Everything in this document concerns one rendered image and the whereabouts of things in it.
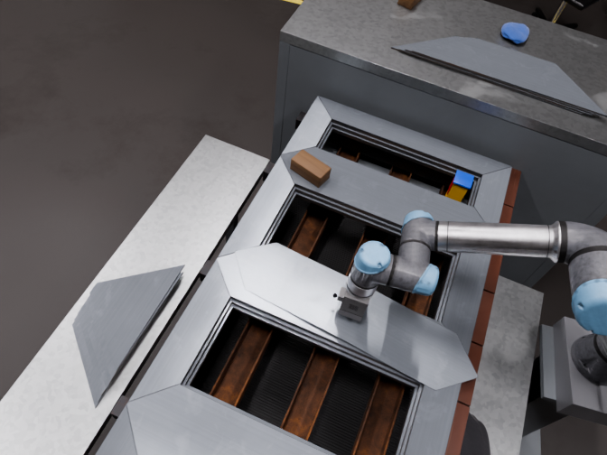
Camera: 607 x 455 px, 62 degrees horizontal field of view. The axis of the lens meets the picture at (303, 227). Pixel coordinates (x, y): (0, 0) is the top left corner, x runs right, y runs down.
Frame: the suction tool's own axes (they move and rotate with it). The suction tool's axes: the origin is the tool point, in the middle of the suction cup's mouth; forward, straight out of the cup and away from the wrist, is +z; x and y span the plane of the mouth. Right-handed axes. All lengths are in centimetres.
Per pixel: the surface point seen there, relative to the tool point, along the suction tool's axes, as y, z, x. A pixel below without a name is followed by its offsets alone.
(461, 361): 2.9, -0.4, 31.8
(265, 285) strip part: 1.7, -0.5, -24.7
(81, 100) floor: -112, 85, -181
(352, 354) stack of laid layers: 11.0, 1.1, 4.1
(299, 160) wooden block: -42, -6, -30
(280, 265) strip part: -5.9, -0.5, -23.0
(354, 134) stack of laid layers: -68, 2, -18
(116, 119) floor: -107, 85, -155
